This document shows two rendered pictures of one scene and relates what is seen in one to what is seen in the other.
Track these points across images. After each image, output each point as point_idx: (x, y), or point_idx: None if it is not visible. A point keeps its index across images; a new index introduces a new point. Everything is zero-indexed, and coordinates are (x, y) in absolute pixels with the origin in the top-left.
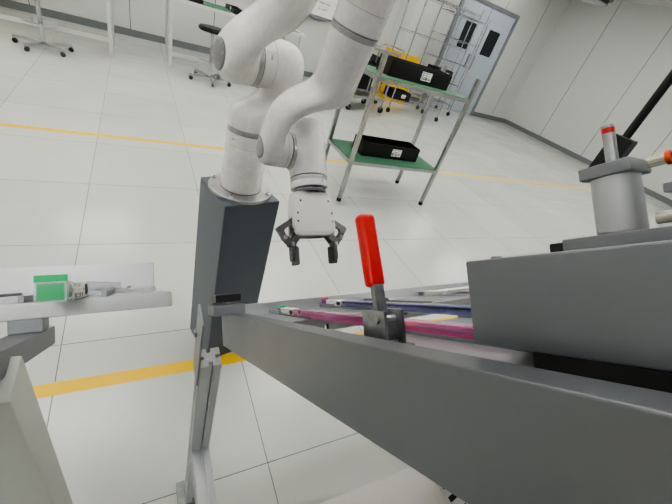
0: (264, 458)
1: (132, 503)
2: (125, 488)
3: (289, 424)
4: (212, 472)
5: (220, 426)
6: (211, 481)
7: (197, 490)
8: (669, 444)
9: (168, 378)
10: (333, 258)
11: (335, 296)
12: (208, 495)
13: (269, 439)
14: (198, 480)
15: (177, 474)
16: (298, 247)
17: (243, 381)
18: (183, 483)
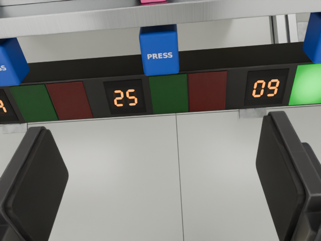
0: (178, 119)
1: (303, 109)
2: (310, 124)
3: (142, 149)
4: (278, 41)
5: (219, 164)
6: (280, 32)
7: (295, 26)
8: None
9: (276, 239)
10: (44, 149)
11: (105, 6)
12: (283, 19)
13: (168, 137)
14: (294, 36)
15: None
16: (300, 191)
17: (186, 217)
18: (260, 114)
